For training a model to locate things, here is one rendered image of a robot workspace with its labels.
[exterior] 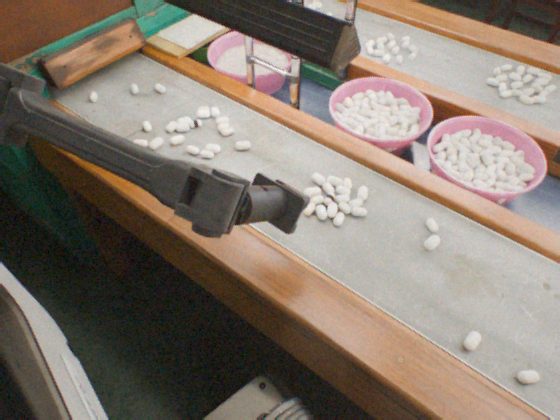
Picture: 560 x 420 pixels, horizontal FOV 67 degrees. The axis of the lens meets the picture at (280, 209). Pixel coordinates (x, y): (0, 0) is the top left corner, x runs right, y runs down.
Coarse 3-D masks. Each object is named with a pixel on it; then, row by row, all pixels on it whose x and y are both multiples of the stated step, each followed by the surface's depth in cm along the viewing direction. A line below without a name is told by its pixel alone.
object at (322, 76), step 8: (304, 0) 119; (352, 0) 110; (352, 8) 112; (344, 16) 115; (352, 16) 113; (304, 64) 134; (312, 64) 134; (304, 72) 135; (312, 72) 133; (320, 72) 131; (328, 72) 131; (344, 72) 126; (320, 80) 133; (328, 80) 131; (336, 80) 129; (344, 80) 128; (336, 88) 131
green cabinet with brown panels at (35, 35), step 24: (0, 0) 97; (24, 0) 101; (48, 0) 106; (72, 0) 110; (96, 0) 115; (120, 0) 121; (144, 0) 125; (0, 24) 100; (24, 24) 104; (48, 24) 108; (72, 24) 113; (96, 24) 118; (0, 48) 102; (24, 48) 107; (48, 48) 110
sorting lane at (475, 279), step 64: (128, 64) 129; (128, 128) 110; (192, 128) 110; (256, 128) 110; (384, 192) 96; (320, 256) 85; (384, 256) 85; (448, 256) 85; (512, 256) 85; (448, 320) 76; (512, 320) 76; (512, 384) 69
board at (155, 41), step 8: (216, 32) 134; (224, 32) 136; (152, 40) 131; (160, 40) 131; (208, 40) 132; (160, 48) 128; (168, 48) 128; (176, 48) 128; (184, 48) 128; (192, 48) 128; (176, 56) 126
